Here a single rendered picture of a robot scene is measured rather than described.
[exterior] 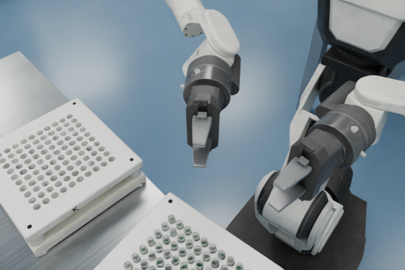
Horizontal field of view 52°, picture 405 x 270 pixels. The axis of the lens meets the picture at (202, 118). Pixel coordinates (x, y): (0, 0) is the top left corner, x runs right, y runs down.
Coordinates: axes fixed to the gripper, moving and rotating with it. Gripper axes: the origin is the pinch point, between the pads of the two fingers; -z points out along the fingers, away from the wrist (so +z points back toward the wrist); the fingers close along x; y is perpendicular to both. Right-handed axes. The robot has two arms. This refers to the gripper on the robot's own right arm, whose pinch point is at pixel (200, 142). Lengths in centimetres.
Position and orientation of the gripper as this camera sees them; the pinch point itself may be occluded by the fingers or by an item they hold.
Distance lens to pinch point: 69.0
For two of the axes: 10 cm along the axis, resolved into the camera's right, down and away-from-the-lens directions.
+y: -10.0, -0.7, 0.7
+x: 0.0, 6.9, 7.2
